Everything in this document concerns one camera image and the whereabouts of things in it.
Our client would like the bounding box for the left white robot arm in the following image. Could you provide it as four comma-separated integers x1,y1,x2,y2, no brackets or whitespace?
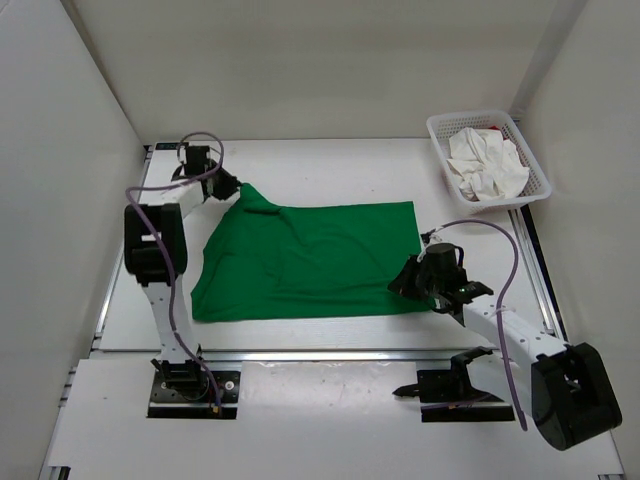
124,140,240,412

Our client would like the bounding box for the aluminium left rail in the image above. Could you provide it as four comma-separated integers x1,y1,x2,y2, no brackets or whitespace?
89,144,154,355

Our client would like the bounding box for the white plastic basket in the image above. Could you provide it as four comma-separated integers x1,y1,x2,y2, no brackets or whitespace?
426,110,552,215

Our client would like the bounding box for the red cloth in basket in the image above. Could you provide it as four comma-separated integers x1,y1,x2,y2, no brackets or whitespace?
489,125,512,141

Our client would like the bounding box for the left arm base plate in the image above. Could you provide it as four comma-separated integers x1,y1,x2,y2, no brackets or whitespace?
147,365,241,420

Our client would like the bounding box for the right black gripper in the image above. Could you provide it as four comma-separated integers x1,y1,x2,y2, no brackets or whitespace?
388,256,444,303

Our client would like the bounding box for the aluminium front rail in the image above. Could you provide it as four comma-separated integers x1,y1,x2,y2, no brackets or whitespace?
99,349,501,364

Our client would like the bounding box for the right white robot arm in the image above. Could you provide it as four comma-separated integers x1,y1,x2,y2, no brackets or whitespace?
388,243,622,451

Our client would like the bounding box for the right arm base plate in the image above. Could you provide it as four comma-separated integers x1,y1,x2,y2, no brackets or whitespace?
417,370,515,423

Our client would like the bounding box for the green t shirt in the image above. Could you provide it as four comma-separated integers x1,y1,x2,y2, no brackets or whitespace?
191,183,430,323

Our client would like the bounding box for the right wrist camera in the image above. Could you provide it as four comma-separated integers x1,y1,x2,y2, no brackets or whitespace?
420,229,442,247

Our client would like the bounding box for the white crumpled t shirt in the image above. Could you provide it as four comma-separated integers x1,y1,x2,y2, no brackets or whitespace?
447,127,530,202

